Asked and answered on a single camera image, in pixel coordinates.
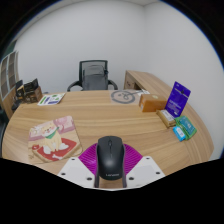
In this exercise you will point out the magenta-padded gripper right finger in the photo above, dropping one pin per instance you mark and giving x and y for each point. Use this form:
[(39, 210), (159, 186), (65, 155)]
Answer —
[(145, 169)]

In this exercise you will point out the black computer mouse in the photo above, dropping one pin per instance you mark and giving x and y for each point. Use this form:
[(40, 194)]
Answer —
[(110, 158)]

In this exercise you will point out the green package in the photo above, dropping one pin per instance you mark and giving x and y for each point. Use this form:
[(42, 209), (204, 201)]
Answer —
[(188, 126)]

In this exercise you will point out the black box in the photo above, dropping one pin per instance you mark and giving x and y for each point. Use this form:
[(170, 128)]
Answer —
[(30, 85)]

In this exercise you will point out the small dark box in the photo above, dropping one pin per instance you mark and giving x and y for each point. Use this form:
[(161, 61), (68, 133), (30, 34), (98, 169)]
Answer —
[(20, 92)]

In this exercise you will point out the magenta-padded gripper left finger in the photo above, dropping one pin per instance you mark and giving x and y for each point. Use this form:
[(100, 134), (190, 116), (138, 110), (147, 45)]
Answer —
[(75, 168)]

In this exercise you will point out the dog print mouse pad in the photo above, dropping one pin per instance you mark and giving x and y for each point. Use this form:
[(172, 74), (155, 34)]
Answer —
[(53, 138)]

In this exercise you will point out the brown cardboard box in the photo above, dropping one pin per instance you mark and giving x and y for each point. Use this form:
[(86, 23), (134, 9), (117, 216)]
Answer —
[(33, 96)]

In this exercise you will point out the orange-brown cardboard box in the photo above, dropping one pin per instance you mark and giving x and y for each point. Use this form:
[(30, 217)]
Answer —
[(152, 102)]

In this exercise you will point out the black mesh office chair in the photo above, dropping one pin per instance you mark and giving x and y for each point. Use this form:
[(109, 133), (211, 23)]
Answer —
[(93, 76)]

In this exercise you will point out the wooden side desk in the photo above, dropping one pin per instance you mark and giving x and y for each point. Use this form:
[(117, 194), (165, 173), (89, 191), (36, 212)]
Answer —
[(146, 80)]

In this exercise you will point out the wooden cabinet with glass doors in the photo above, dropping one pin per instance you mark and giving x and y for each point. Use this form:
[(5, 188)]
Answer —
[(8, 75)]

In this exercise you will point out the green and purple leaflet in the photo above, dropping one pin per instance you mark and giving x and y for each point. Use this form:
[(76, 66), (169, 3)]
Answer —
[(51, 99)]

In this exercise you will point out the small blue package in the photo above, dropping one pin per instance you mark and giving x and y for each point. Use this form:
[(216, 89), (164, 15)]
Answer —
[(179, 133)]

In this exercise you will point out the purple retail package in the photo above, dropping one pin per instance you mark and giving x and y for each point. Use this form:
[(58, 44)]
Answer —
[(177, 99)]

